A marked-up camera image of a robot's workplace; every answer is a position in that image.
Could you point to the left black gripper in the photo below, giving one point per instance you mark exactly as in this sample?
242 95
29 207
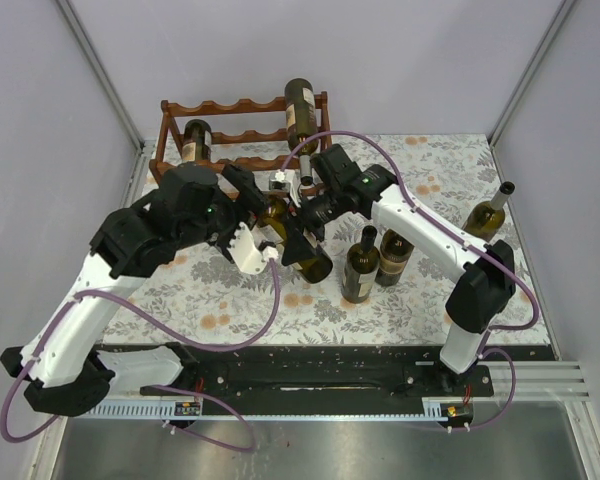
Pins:
252 199

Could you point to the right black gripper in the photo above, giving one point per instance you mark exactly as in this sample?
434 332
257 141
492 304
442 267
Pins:
297 247

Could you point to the green wine bottle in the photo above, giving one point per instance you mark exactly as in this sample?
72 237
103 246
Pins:
197 141

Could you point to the brown wooden wine rack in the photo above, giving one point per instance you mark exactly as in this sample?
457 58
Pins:
171 111

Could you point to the wine bottle brown label back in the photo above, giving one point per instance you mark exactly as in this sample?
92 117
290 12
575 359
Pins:
300 112

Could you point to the wine bottle brown label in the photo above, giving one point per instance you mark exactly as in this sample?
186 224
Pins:
395 251
300 112

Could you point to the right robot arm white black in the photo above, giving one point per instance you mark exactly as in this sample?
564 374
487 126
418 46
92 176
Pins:
482 274

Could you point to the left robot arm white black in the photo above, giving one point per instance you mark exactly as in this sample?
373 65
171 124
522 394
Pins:
192 205

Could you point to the wine bottle brown label front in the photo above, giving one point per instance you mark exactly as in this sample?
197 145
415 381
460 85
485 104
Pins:
395 251

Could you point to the floral patterned table mat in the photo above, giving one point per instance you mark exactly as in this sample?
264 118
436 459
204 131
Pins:
203 297

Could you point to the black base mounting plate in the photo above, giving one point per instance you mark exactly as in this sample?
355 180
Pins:
410 370

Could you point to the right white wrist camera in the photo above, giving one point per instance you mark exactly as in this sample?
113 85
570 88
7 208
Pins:
286 182

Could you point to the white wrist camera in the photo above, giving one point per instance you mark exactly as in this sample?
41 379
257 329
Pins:
249 251
286 182

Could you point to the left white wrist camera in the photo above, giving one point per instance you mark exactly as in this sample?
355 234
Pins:
249 251

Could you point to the white slotted cable duct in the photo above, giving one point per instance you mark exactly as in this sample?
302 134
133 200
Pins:
172 408

